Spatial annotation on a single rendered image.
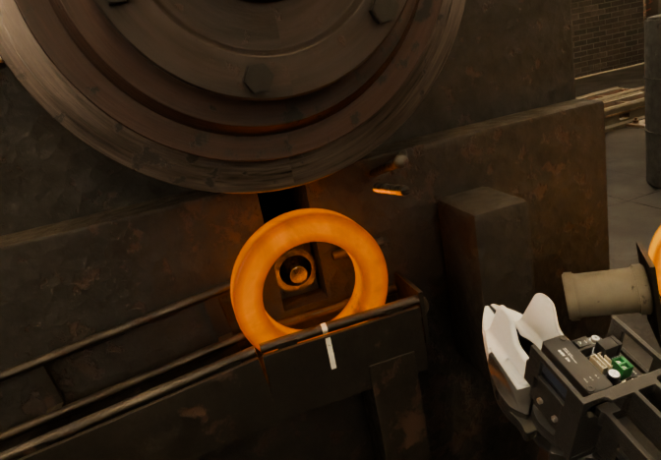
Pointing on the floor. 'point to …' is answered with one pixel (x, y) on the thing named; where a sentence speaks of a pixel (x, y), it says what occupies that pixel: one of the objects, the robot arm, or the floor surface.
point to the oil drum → (652, 98)
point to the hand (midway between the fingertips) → (496, 322)
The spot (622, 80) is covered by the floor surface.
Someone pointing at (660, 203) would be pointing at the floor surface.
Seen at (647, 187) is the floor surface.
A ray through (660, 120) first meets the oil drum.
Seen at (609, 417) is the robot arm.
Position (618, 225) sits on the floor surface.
